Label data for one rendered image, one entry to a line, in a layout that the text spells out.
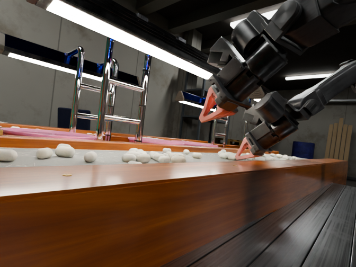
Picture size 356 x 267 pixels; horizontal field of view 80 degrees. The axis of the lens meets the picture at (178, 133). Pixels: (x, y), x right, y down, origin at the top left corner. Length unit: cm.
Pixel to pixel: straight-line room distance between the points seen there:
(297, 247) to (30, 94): 294
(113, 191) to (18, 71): 288
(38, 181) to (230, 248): 25
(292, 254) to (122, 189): 26
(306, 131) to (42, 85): 792
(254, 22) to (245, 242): 38
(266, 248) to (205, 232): 9
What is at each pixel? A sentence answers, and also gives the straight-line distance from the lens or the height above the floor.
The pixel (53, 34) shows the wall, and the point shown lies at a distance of 324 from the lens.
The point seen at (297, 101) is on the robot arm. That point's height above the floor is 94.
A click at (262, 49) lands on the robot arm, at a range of 43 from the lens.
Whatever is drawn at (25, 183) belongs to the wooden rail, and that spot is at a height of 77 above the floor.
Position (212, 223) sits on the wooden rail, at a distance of 33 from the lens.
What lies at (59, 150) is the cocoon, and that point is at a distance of 49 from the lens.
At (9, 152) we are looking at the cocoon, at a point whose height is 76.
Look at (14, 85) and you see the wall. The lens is 302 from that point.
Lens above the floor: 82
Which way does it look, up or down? level
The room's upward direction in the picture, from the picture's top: 7 degrees clockwise
